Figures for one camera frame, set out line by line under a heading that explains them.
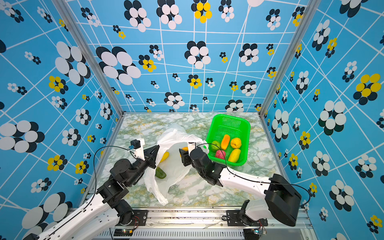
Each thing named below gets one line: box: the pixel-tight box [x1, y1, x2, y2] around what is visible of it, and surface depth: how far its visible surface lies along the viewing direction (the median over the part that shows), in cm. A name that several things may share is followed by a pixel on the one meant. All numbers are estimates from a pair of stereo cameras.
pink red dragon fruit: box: [215, 150, 226, 160], surface depth 93 cm
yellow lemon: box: [230, 137, 242, 149], surface depth 98 cm
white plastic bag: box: [144, 128, 209, 206], surface depth 72 cm
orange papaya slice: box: [221, 134, 230, 150], surface depth 99 cm
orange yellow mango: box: [228, 148, 241, 163], surface depth 94 cm
